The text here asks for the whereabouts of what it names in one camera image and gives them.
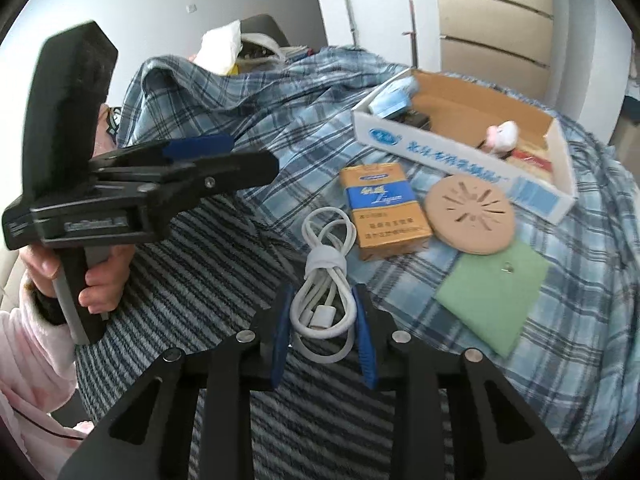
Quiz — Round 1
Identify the pink fuzzy sleeve forearm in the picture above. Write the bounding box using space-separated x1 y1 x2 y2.
1 275 94 479

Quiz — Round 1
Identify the white plastic bag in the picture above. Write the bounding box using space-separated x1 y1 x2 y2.
192 19 281 75

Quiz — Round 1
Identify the red gold Liqun cigarette box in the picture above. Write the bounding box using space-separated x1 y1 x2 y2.
504 146 553 184

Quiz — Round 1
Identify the grey mop handle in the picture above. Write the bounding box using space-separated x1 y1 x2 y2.
344 0 360 47

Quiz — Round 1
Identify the blue plaid shirt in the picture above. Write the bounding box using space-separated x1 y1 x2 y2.
116 48 639 479

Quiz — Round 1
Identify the beige three-door refrigerator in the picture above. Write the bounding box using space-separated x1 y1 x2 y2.
438 0 553 100

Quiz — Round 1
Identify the open cardboard tray box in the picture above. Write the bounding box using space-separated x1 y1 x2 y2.
352 70 577 224

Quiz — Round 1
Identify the grey chair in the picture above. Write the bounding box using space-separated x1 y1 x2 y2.
241 13 291 47

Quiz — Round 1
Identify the white usb cable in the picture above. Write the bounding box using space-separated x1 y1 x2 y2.
288 206 359 364

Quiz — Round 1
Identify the black FOCO box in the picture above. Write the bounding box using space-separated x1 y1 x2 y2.
394 110 431 130

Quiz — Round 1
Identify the dark red broom handle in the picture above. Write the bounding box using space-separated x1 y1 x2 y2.
404 0 419 68

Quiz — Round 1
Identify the left hand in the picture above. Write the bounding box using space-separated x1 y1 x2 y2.
20 245 136 325

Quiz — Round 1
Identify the blue gold Liqun cigarette pack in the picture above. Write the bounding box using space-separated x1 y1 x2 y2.
340 162 432 261

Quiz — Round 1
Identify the round tan slotted coaster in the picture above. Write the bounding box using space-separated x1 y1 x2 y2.
424 174 515 256

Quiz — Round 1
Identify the dark striped cloth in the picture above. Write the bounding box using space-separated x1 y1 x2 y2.
74 194 452 480

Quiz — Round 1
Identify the white pink plush toy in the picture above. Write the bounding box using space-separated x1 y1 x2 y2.
477 120 520 157

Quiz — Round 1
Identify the green paper sheet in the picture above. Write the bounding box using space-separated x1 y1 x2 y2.
435 240 549 358

